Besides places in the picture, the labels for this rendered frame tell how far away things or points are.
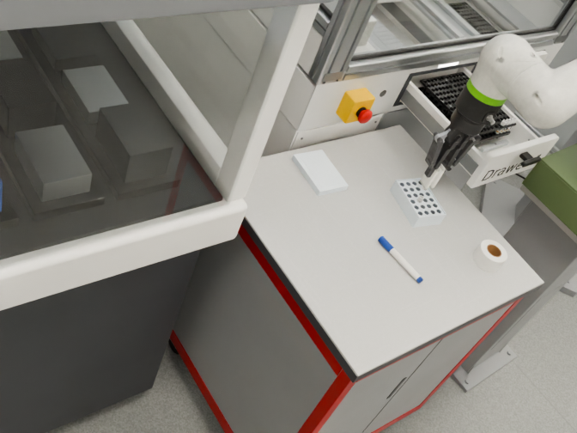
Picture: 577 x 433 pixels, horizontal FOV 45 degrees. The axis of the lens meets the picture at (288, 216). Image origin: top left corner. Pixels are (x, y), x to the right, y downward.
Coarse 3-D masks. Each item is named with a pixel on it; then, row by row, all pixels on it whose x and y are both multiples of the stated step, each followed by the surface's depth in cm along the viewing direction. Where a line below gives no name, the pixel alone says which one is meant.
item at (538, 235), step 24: (528, 192) 199; (528, 216) 206; (552, 216) 195; (528, 240) 208; (552, 240) 202; (576, 240) 191; (528, 264) 210; (552, 264) 204; (576, 264) 206; (552, 288) 214; (528, 312) 220; (504, 336) 229; (480, 360) 239; (504, 360) 252
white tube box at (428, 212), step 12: (396, 180) 173; (408, 180) 175; (396, 192) 174; (408, 192) 172; (420, 192) 174; (432, 192) 174; (408, 204) 170; (420, 204) 170; (432, 204) 172; (408, 216) 170; (420, 216) 167; (432, 216) 169; (444, 216) 171
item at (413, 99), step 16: (416, 80) 194; (416, 96) 186; (416, 112) 187; (432, 112) 183; (432, 128) 184; (512, 128) 193; (528, 128) 190; (480, 144) 188; (512, 144) 193; (464, 160) 178; (480, 160) 174
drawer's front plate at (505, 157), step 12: (516, 144) 176; (528, 144) 178; (540, 144) 181; (552, 144) 187; (492, 156) 170; (504, 156) 173; (516, 156) 178; (540, 156) 189; (480, 168) 173; (492, 168) 175; (504, 168) 180; (528, 168) 190; (468, 180) 176; (480, 180) 177; (492, 180) 182
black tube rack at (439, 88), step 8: (424, 80) 189; (432, 80) 191; (440, 80) 192; (448, 80) 193; (456, 80) 195; (464, 80) 196; (424, 88) 190; (432, 88) 187; (440, 88) 189; (448, 88) 190; (456, 88) 191; (432, 96) 190; (440, 96) 186; (448, 96) 187; (456, 96) 189; (440, 104) 189; (448, 104) 185; (440, 112) 187; (448, 112) 188; (504, 112) 191; (496, 120) 187; (480, 136) 185; (488, 136) 186; (496, 136) 187
